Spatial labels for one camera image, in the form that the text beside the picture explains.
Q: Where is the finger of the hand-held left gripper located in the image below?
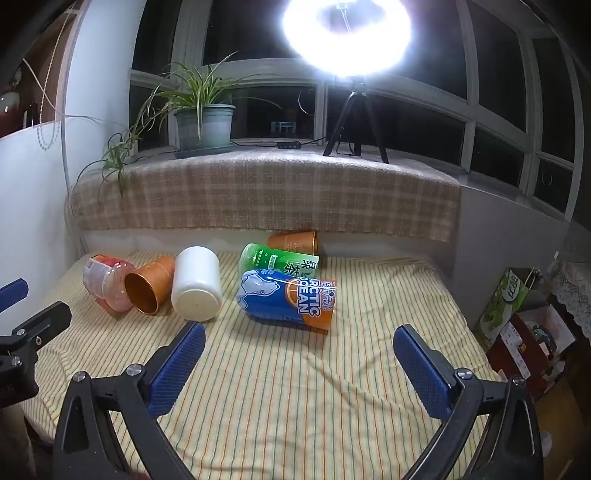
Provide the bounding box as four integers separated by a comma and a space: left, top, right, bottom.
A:
0, 279, 30, 315
0, 301, 73, 365

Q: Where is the white window frame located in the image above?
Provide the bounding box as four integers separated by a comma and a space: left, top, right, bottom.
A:
128, 0, 588, 219

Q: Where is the white panel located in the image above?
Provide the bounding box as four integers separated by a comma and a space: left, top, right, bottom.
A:
0, 120, 71, 334

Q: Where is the striped bed sheet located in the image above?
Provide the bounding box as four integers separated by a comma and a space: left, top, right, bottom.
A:
21, 250, 505, 480

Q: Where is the green paper bag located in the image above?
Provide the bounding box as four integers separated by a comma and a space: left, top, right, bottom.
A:
475, 267, 532, 350

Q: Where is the red vase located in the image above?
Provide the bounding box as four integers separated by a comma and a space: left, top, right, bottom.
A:
0, 90, 22, 138

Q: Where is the ring light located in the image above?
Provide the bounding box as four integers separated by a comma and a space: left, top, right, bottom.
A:
282, 0, 413, 79

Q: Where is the white lace cloth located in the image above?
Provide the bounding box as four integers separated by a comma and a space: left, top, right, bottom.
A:
551, 261, 591, 343

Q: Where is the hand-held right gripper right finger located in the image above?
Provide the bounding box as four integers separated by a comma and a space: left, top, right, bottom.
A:
392, 324, 544, 480

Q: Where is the blue orange Arctic Ocean can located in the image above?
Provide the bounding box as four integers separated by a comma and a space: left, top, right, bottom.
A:
236, 269, 338, 330

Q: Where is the black tripod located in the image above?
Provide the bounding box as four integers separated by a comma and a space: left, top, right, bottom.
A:
322, 76, 390, 165

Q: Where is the potted spider plant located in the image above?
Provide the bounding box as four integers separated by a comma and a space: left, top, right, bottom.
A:
76, 51, 283, 199

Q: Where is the clear pink plastic cup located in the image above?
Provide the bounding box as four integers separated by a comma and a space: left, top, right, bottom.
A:
83, 254, 137, 316

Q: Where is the orange cup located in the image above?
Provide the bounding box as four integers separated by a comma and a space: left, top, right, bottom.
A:
124, 256, 177, 317
267, 230, 320, 256

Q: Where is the plaid cloth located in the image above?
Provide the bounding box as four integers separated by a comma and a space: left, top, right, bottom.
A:
69, 151, 462, 245

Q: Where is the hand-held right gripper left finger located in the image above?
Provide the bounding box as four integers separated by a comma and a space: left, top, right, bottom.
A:
52, 320, 207, 480

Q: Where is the red box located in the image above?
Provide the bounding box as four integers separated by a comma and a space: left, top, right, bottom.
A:
486, 307, 578, 398

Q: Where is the white plastic jar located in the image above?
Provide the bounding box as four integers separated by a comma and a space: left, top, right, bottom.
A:
171, 246, 222, 322

